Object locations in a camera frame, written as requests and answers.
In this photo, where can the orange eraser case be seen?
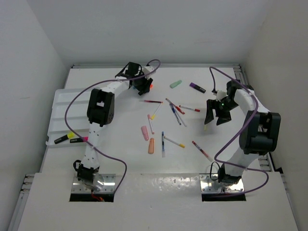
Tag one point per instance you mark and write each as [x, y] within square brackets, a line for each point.
[151, 146]

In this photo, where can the pink white marker pen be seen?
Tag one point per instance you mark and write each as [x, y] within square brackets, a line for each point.
[150, 124]

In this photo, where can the metal base plate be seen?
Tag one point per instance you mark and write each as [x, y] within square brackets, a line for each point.
[210, 185]
[102, 183]

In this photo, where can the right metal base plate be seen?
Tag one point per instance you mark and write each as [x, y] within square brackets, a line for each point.
[210, 185]

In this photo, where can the green eraser case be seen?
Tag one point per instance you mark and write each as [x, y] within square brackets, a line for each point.
[175, 84]

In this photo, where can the pink black highlighter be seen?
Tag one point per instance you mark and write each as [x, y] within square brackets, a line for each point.
[79, 140]

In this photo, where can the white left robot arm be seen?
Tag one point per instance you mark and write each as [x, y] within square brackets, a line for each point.
[101, 111]

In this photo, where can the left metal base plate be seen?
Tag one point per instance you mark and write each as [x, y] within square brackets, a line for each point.
[102, 183]

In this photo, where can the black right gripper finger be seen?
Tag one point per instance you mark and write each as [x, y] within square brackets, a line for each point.
[210, 106]
[223, 118]

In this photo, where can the yellow black highlighter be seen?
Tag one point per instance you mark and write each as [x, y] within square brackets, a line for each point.
[64, 138]

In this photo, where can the red white marker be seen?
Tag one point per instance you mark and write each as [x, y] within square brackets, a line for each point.
[192, 109]

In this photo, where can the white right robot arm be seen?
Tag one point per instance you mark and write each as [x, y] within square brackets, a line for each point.
[260, 133]

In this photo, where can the red gel pen lower right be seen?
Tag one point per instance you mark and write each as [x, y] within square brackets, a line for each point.
[202, 151]

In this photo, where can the yellow tipped white marker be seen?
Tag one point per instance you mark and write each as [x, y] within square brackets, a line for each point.
[156, 111]

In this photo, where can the red capped pen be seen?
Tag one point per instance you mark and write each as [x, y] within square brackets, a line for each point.
[175, 106]

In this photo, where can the red gel pen horizontal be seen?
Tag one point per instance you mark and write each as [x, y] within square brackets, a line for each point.
[150, 101]

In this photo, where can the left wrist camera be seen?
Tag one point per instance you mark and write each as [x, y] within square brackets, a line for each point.
[148, 70]

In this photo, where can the blue gel pen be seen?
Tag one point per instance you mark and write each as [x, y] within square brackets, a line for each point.
[163, 145]

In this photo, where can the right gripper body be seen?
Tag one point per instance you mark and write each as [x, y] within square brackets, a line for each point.
[227, 104]

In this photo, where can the purple black highlighter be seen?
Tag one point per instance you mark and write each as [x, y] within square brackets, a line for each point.
[197, 87]

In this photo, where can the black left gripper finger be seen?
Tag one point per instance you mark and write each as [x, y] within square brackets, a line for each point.
[140, 92]
[147, 89]

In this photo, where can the blue pen centre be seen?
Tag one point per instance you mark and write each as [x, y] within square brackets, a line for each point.
[174, 112]

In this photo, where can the yellow capped white marker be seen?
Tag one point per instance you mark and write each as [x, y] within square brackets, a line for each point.
[174, 142]

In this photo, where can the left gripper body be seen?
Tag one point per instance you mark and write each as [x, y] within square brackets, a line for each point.
[140, 83]

